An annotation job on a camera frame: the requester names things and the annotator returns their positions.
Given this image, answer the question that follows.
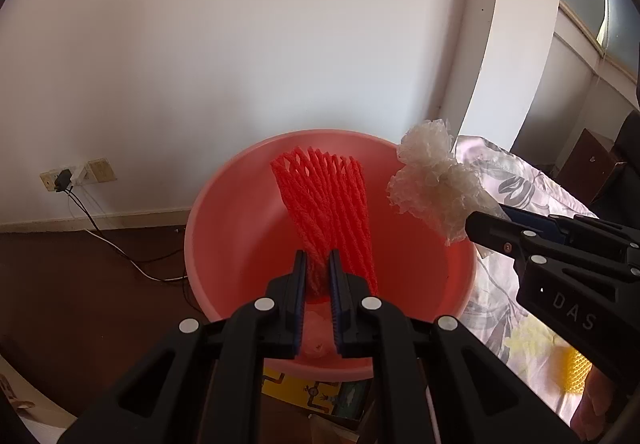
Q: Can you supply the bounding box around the pink plastic basin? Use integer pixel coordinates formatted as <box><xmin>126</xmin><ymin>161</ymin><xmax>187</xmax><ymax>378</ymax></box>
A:
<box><xmin>184</xmin><ymin>128</ymin><xmax>478</xmax><ymax>381</ymax></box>

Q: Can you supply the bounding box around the red foam fruit net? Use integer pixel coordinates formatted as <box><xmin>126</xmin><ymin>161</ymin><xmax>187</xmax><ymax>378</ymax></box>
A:
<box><xmin>270</xmin><ymin>145</ymin><xmax>379</xmax><ymax>305</ymax></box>

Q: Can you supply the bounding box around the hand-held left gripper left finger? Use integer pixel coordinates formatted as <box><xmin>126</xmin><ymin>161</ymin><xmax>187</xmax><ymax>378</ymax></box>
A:
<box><xmin>57</xmin><ymin>251</ymin><xmax>307</xmax><ymax>444</ymax></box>

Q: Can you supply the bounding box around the black chair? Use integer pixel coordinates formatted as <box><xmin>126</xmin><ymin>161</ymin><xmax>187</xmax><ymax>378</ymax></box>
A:
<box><xmin>612</xmin><ymin>110</ymin><xmax>640</xmax><ymax>187</ymax></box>

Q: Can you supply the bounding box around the brown wooden cabinet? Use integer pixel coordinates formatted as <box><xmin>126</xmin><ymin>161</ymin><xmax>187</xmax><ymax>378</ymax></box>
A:
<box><xmin>560</xmin><ymin>128</ymin><xmax>632</xmax><ymax>206</ymax></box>

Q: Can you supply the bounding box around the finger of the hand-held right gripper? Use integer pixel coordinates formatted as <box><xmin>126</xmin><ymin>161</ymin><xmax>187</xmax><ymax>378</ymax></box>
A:
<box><xmin>500</xmin><ymin>203</ymin><xmax>640</xmax><ymax>250</ymax></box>
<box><xmin>466</xmin><ymin>211</ymin><xmax>640</xmax><ymax>276</ymax></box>

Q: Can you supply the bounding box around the black cable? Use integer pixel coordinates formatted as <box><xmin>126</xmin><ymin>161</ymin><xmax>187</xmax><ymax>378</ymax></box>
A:
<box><xmin>65</xmin><ymin>189</ymin><xmax>193</xmax><ymax>281</ymax></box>

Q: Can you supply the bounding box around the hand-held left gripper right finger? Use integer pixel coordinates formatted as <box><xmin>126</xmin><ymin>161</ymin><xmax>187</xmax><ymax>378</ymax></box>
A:
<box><xmin>327</xmin><ymin>251</ymin><xmax>586</xmax><ymax>444</ymax></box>

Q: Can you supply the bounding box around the pink floral cloth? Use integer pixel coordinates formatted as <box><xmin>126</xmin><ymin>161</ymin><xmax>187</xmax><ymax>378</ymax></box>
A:
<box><xmin>450</xmin><ymin>134</ymin><xmax>618</xmax><ymax>430</ymax></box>

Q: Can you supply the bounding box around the white cable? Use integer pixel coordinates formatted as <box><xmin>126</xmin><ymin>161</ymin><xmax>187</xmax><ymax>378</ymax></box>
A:
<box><xmin>82</xmin><ymin>227</ymin><xmax>193</xmax><ymax>282</ymax></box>

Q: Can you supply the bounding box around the brown cardboard piece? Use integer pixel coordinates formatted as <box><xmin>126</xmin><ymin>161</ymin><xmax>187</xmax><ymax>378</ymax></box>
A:
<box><xmin>0</xmin><ymin>371</ymin><xmax>37</xmax><ymax>414</ymax></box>

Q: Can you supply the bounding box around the yellow foam fruit net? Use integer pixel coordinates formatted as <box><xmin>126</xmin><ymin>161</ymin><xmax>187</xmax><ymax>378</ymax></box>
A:
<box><xmin>547</xmin><ymin>346</ymin><xmax>592</xmax><ymax>395</ymax></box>

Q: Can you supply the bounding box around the white foam fruit net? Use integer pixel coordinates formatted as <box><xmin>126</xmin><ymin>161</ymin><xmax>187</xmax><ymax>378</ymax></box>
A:
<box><xmin>387</xmin><ymin>118</ymin><xmax>501</xmax><ymax>247</ymax></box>

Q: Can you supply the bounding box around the yellow printed box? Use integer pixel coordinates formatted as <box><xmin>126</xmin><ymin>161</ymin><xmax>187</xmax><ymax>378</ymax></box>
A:
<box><xmin>262</xmin><ymin>364</ymin><xmax>369</xmax><ymax>421</ymax></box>

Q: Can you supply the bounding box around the beige wall socket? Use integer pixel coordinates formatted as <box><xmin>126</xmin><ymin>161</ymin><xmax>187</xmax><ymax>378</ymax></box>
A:
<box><xmin>40</xmin><ymin>157</ymin><xmax>117</xmax><ymax>192</ymax></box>

